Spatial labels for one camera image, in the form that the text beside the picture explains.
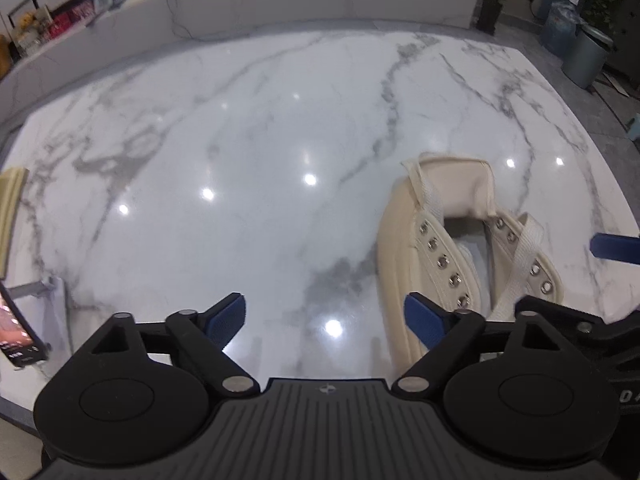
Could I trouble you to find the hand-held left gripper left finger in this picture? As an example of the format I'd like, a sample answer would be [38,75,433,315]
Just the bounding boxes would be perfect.
[93,291,261,403]

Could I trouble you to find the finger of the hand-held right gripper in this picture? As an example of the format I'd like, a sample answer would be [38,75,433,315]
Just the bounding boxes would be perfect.
[515,296,640,361]
[589,233,640,264]

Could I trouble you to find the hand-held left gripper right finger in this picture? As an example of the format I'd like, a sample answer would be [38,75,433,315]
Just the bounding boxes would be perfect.
[391,292,557,403]

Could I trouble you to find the beige canvas shoe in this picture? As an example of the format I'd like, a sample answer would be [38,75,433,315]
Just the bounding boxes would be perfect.
[376,152,568,366]

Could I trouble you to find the flat cardboard piece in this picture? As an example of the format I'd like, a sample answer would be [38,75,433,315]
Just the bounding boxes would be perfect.
[592,72,632,98]

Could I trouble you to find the grey trash bin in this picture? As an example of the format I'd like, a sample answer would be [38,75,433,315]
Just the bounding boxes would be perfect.
[561,25,616,90]

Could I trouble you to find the grey metal phone stand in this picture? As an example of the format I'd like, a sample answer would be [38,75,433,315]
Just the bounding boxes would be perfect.
[7,275,68,311]

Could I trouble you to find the black smartphone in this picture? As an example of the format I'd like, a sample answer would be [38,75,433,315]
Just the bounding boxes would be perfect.
[0,280,48,367]

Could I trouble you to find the blue plastic water jug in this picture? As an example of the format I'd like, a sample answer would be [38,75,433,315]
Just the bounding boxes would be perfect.
[541,0,583,56]

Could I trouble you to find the beige foam board stack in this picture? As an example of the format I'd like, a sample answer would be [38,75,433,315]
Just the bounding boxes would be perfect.
[0,167,28,281]

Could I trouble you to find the red box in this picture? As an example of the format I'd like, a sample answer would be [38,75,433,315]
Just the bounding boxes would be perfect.
[47,12,76,41]

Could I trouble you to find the colourful boxes on cabinet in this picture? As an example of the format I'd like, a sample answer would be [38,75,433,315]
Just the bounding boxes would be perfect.
[6,0,51,56]

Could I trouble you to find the black cable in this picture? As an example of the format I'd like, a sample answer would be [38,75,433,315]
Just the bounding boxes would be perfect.
[167,0,196,40]

